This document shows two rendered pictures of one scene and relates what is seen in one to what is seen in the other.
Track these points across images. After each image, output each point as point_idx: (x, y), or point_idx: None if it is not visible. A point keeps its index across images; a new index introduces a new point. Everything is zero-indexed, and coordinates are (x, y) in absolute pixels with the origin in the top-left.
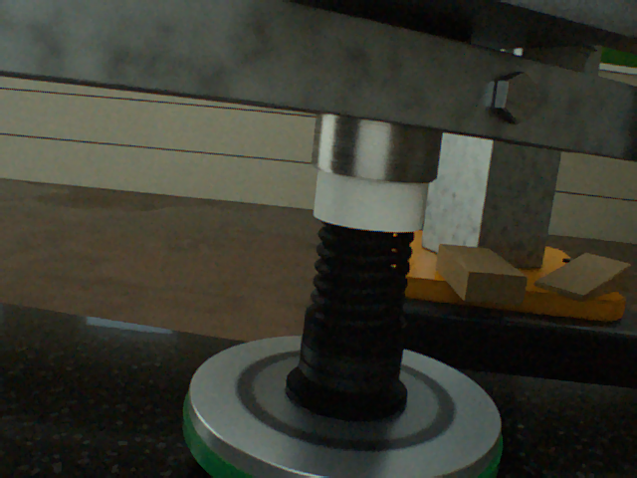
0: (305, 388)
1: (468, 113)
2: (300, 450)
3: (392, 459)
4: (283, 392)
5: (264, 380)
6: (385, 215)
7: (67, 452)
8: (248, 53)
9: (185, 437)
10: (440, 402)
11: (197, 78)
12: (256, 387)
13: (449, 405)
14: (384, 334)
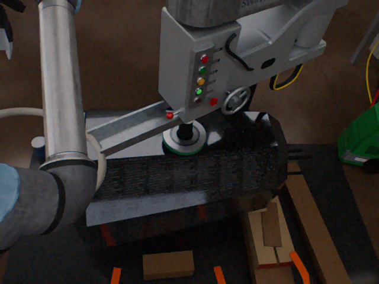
0: (179, 136)
1: None
2: (181, 147)
3: (192, 147)
4: (176, 136)
5: (173, 134)
6: (189, 122)
7: (147, 147)
8: (176, 123)
9: (165, 145)
10: (198, 134)
11: (171, 127)
12: (172, 135)
13: (199, 134)
14: (190, 131)
